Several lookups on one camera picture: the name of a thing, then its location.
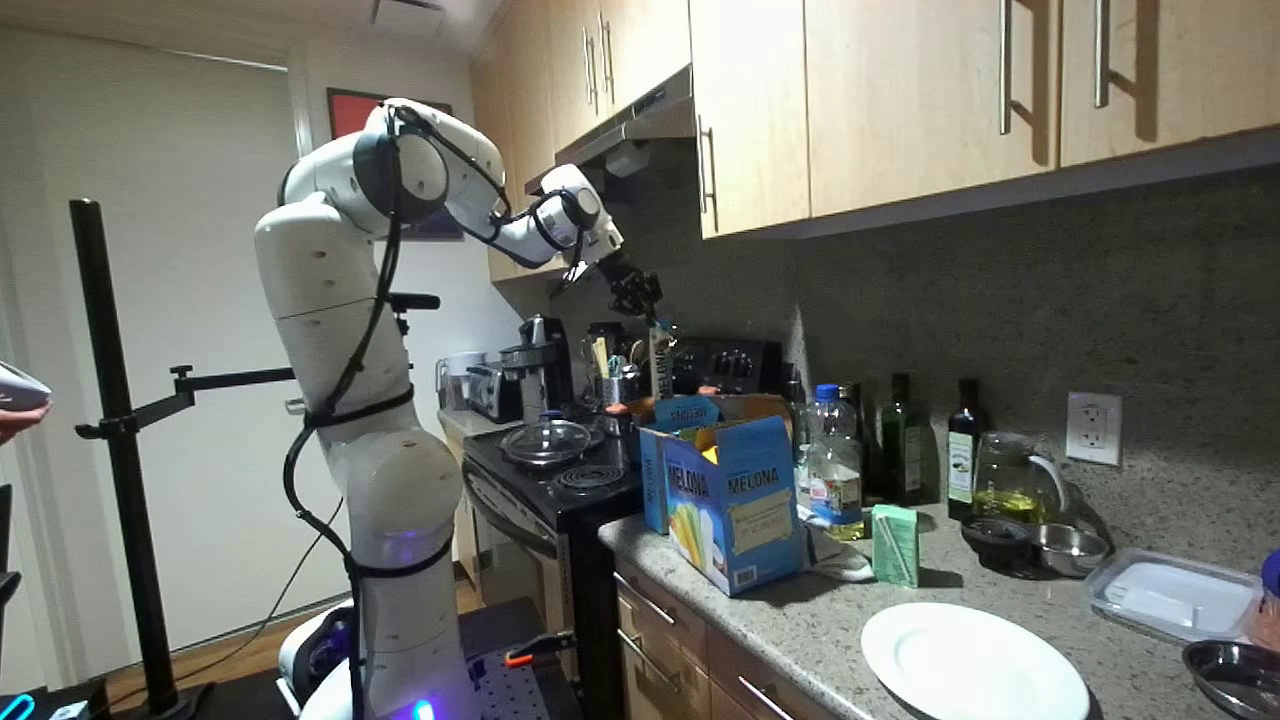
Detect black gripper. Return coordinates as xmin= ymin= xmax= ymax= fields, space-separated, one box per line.
xmin=596 ymin=256 xmax=662 ymax=323

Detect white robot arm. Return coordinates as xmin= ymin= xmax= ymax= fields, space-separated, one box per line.
xmin=255 ymin=95 xmax=625 ymax=720

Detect blue melona box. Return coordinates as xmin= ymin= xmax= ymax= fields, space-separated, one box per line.
xmin=641 ymin=430 xmax=666 ymax=538
xmin=659 ymin=392 xmax=809 ymax=596

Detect range hood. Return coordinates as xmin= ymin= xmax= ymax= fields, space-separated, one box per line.
xmin=518 ymin=67 xmax=694 ymax=197

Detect glass pot lid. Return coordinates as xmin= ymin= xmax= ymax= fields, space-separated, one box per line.
xmin=498 ymin=419 xmax=600 ymax=469

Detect black stove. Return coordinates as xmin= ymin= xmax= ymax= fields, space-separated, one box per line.
xmin=457 ymin=338 xmax=791 ymax=720

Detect clear water bottle blue cap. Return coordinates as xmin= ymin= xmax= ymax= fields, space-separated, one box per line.
xmin=796 ymin=384 xmax=859 ymax=523

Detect dark green glass bottle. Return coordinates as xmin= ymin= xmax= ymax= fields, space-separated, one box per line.
xmin=879 ymin=373 xmax=934 ymax=505

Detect green small carton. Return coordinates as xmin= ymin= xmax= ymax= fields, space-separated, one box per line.
xmin=871 ymin=505 xmax=920 ymax=588

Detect dark olive oil bottle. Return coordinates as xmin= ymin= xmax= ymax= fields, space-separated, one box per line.
xmin=944 ymin=381 xmax=990 ymax=520

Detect white round plate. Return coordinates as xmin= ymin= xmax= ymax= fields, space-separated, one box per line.
xmin=859 ymin=599 xmax=1090 ymax=720

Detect clear plastic tray container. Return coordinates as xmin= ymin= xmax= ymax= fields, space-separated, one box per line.
xmin=1088 ymin=548 xmax=1257 ymax=644

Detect white controller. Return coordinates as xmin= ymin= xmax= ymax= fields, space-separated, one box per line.
xmin=0 ymin=366 xmax=53 ymax=443

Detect dark metal bowl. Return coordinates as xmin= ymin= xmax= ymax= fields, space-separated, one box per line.
xmin=1178 ymin=642 xmax=1280 ymax=720

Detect red framed wall picture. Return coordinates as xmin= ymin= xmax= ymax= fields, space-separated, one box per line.
xmin=322 ymin=90 xmax=461 ymax=240

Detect glass jar with handle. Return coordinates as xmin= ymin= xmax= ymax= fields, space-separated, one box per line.
xmin=973 ymin=432 xmax=1069 ymax=523

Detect white wall outlet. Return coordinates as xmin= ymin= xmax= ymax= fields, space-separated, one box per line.
xmin=1064 ymin=392 xmax=1123 ymax=466

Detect black camera stand pole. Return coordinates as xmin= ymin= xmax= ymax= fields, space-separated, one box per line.
xmin=68 ymin=199 xmax=282 ymax=720

